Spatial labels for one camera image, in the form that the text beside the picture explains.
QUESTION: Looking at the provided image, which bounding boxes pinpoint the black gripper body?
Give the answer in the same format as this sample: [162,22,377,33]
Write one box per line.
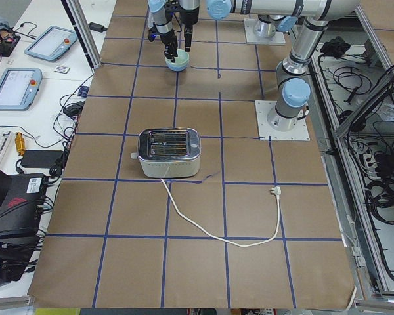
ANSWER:
[184,26,193,52]
[160,31,178,62]

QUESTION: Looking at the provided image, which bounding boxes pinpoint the green bowl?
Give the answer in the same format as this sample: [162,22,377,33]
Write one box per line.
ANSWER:
[165,49,189,67]

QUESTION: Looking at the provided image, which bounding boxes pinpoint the blue bowl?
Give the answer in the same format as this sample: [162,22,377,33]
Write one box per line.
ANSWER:
[165,56,189,72]

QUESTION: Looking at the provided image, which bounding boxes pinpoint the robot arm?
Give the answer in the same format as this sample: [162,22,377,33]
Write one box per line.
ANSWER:
[148,0,178,63]
[206,0,359,130]

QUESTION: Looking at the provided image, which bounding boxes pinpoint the silver toaster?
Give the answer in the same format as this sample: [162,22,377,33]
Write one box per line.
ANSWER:
[131,127,201,179]

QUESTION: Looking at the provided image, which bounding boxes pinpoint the upper teach pendant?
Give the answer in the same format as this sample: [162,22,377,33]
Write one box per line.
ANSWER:
[24,26,77,62]

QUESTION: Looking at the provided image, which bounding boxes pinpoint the teach pendant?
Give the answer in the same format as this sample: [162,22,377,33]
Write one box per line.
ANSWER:
[0,68,43,111]
[24,26,77,62]

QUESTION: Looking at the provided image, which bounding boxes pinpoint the lower teach pendant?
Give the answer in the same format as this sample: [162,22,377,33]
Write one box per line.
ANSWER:
[0,68,43,111]

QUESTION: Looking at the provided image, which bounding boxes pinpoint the black power adapter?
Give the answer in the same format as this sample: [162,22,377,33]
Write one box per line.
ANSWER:
[20,150,63,168]

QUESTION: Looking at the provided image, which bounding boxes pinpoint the gold metal connector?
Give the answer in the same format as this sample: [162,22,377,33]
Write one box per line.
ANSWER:
[14,132,26,156]

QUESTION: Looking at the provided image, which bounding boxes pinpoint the black computer box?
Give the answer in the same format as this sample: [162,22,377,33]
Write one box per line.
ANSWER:
[0,171,48,239]

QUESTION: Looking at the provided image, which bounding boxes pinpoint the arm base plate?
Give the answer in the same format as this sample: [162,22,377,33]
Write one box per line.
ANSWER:
[255,100,310,141]
[244,18,286,45]

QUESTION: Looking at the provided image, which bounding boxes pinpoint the white toaster power cord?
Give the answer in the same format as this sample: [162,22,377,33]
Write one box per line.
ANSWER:
[160,178,282,248]

